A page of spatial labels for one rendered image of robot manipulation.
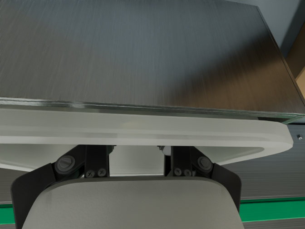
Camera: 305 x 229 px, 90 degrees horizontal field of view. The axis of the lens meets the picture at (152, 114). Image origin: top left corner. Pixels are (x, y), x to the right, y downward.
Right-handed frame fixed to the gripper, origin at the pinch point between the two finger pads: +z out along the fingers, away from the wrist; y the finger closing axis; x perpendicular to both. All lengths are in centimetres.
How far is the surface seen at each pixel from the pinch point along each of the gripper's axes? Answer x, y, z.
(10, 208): -24.0, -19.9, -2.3
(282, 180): -11.8, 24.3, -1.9
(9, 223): -24.6, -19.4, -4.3
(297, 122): -9.6, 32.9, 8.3
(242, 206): -14.6, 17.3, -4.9
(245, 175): -11.7, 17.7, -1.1
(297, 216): -14.9, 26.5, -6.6
